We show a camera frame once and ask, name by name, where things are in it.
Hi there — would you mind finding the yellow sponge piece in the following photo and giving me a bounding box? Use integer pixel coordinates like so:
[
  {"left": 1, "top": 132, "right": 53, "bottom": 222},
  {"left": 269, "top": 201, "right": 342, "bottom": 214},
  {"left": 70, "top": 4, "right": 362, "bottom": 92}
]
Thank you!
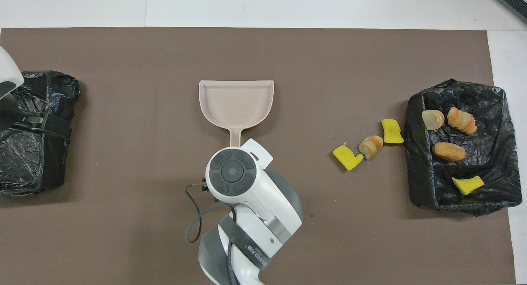
[
  {"left": 332, "top": 142, "right": 365, "bottom": 171},
  {"left": 451, "top": 175, "right": 485, "bottom": 196},
  {"left": 381, "top": 119, "right": 405, "bottom": 145}
]

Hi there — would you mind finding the striped croissant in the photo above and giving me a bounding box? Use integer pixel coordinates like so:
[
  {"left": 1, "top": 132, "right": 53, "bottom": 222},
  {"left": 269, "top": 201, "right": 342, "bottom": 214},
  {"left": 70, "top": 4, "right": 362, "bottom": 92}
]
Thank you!
[
  {"left": 358, "top": 135, "right": 385, "bottom": 161},
  {"left": 447, "top": 107, "right": 478, "bottom": 135}
]

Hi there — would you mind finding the black cable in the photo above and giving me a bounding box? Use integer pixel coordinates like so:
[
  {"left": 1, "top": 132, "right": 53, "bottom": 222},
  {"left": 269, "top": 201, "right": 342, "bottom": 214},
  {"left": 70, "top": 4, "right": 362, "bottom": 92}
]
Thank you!
[{"left": 185, "top": 179, "right": 238, "bottom": 244}]

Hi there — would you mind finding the brown bread roll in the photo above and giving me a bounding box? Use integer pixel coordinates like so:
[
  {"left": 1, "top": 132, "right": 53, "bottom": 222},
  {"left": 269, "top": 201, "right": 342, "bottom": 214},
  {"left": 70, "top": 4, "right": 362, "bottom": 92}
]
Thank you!
[{"left": 432, "top": 141, "right": 467, "bottom": 162}]

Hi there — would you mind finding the black bag lined bin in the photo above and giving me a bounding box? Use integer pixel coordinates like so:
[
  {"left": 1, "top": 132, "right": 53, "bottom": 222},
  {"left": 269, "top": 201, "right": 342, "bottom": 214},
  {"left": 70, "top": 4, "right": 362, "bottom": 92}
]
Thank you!
[
  {"left": 404, "top": 79, "right": 523, "bottom": 217},
  {"left": 0, "top": 70, "right": 82, "bottom": 196}
]

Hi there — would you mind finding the pale round bun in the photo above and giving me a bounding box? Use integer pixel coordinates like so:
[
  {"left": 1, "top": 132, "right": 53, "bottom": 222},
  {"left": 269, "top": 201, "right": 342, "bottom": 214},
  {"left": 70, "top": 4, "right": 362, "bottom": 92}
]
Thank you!
[{"left": 421, "top": 109, "right": 445, "bottom": 131}]

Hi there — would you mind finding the beige plastic dustpan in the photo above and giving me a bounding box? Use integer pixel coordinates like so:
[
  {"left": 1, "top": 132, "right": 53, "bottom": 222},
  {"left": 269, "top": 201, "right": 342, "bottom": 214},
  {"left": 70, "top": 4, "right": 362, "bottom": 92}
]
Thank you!
[{"left": 198, "top": 79, "right": 275, "bottom": 148}]

